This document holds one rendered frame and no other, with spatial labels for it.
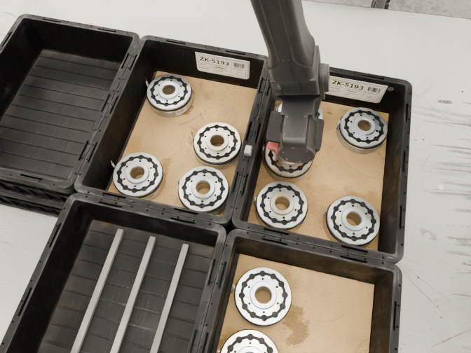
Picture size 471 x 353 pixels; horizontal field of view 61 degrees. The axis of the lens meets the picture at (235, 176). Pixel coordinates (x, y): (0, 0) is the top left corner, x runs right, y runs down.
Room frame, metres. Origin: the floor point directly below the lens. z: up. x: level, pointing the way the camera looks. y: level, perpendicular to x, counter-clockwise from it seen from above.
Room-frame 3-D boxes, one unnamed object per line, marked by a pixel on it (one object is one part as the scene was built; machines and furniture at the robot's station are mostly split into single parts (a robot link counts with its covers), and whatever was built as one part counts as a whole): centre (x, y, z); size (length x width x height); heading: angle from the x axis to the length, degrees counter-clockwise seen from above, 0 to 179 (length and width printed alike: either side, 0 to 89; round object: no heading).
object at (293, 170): (0.41, -0.11, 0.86); 0.10 x 0.10 x 0.01
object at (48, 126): (0.54, 0.40, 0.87); 0.40 x 0.30 x 0.11; 166
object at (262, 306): (0.13, -0.05, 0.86); 0.05 x 0.05 x 0.01
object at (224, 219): (0.46, 0.11, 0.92); 0.40 x 0.30 x 0.02; 166
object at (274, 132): (0.41, -0.11, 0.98); 0.10 x 0.07 x 0.07; 78
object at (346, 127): (0.48, -0.28, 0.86); 0.10 x 0.10 x 0.01
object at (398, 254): (0.39, -0.18, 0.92); 0.40 x 0.30 x 0.02; 166
